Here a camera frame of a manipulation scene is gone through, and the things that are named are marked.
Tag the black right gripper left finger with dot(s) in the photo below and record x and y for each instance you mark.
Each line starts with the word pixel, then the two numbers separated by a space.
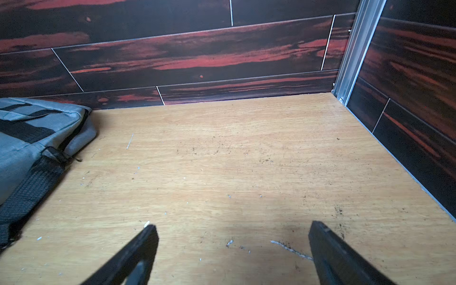
pixel 133 264

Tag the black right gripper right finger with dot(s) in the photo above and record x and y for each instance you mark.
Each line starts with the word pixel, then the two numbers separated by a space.
pixel 337 263

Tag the aluminium right corner post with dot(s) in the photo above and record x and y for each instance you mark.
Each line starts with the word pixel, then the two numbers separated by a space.
pixel 363 29

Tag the grey zippered laptop bag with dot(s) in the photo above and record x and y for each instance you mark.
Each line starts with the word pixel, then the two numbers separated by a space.
pixel 39 139

